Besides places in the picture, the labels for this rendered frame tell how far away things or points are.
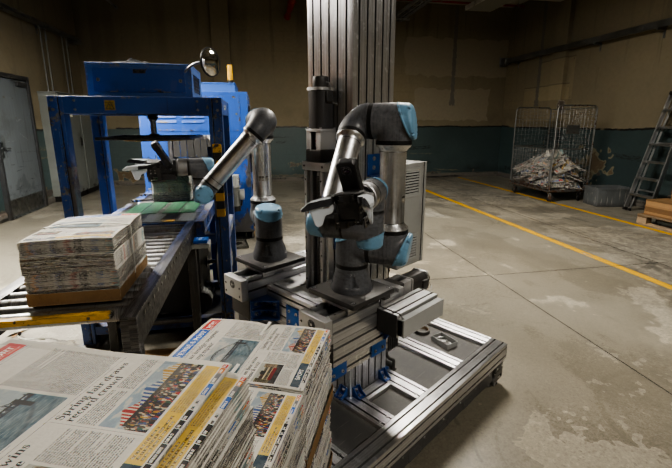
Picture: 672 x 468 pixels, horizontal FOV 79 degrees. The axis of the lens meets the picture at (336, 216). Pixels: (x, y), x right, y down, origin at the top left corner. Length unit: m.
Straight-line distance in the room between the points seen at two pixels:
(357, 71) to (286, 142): 8.58
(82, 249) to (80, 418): 1.03
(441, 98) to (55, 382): 10.80
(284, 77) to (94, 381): 9.71
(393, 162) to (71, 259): 1.10
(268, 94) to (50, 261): 8.81
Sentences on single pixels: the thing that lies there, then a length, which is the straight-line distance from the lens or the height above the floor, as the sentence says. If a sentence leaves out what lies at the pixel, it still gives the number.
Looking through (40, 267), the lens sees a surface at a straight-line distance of 1.65.
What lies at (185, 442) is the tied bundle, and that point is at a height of 1.06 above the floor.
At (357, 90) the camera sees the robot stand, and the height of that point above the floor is 1.52.
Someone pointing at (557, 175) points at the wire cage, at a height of 0.47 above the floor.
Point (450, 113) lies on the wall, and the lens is 11.24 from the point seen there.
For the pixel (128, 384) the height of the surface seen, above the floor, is 1.07.
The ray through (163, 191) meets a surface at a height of 0.88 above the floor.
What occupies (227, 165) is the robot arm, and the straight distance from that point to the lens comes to 1.72.
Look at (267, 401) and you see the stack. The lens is 0.96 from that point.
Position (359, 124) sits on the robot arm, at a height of 1.40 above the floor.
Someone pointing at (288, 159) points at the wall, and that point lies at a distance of 10.16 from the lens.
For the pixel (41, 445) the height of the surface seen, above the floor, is 1.07.
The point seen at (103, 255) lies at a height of 0.97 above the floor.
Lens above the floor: 1.40
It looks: 13 degrees down
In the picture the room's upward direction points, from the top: straight up
